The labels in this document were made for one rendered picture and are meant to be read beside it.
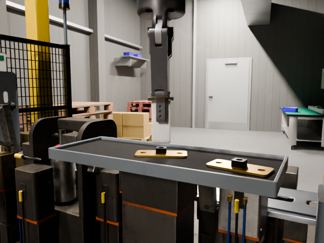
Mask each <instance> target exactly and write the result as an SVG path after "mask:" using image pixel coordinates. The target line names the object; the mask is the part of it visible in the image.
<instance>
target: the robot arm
mask: <svg viewBox="0 0 324 243"><path fill-rule="evenodd" d="M185 12H186V0H137V14H138V16H140V17H141V18H143V19H147V20H152V27H148V38H149V54H150V67H151V97H148V101H151V139H152V143H157V144H169V143H170V142H171V101H173V100H174V97H170V58H172V43H173V41H174V27H169V21H170V20H173V19H174V20H176V19H179V18H181V17H183V16H184V15H185Z"/></svg>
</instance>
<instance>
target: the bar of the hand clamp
mask: <svg viewBox="0 0 324 243"><path fill-rule="evenodd" d="M10 110H11V111H15V110H16V105H15V104H14V103H9V104H6V105H4V104H0V124H1V129H2V133H3V138H4V142H5V143H7V144H9V145H10V147H11V149H12V146H14V145H17V141H16V137H15V132H14V126H13V121H12V117H11V112H10Z"/></svg>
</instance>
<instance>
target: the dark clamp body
mask: <svg viewBox="0 0 324 243"><path fill-rule="evenodd" d="M95 179H96V213H97V216H96V220H99V221H100V238H101V243H122V193H120V190H119V171H117V170H112V169H106V168H102V170H101V171H100V175H95Z"/></svg>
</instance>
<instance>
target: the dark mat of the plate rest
mask: <svg viewBox="0 0 324 243"><path fill-rule="evenodd" d="M156 147H158V146H154V145H146V144H137V143H128V142H120V141H111V140H103V139H101V140H97V141H93V142H89V143H85V144H80V145H76V146H72V147H68V148H63V150H69V151H76V152H82V153H89V154H95V155H102V156H109V157H115V158H122V159H128V160H135V161H141V162H150V163H157V164H164V165H170V166H177V167H183V168H190V169H196V170H203V171H209V172H216V173H223V174H229V175H236V176H245V177H251V178H258V179H264V180H271V181H274V180H275V178H276V176H277V173H278V171H279V169H280V167H281V165H282V163H283V160H278V159H269V158H261V157H252V156H244V155H235V154H226V153H218V152H209V151H201V150H192V149H183V148H172V147H167V150H184V151H187V157H186V158H161V157H135V153H136V152H137V151H138V150H156ZM234 158H242V159H247V164H253V165H259V166H265V167H270V168H273V169H274V172H272V173H271V174H270V175H269V176H268V177H261V176H256V175H249V174H244V173H238V172H233V171H228V170H223V169H217V168H213V167H208V166H206V164H207V163H209V162H211V161H213V160H216V159H221V160H227V161H231V160H232V159H234Z"/></svg>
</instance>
